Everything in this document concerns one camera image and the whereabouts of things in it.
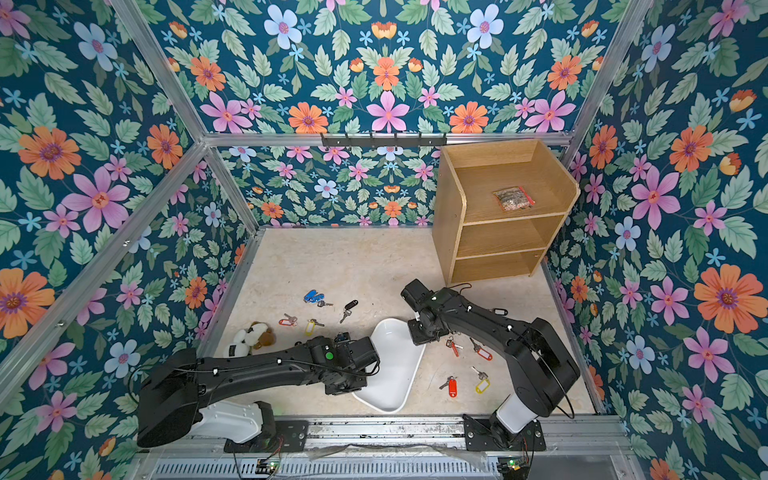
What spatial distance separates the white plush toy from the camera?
2.87 ft

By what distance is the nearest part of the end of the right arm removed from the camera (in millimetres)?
604

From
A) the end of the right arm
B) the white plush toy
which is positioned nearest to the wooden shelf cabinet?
the end of the right arm

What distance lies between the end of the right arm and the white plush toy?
0.47 meters
